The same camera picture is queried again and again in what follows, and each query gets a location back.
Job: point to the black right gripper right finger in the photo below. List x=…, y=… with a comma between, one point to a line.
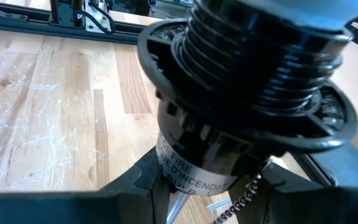
x=322, y=208

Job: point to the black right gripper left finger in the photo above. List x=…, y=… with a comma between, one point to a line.
x=57, y=208

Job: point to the white round light bulb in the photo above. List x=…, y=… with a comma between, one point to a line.
x=259, y=62

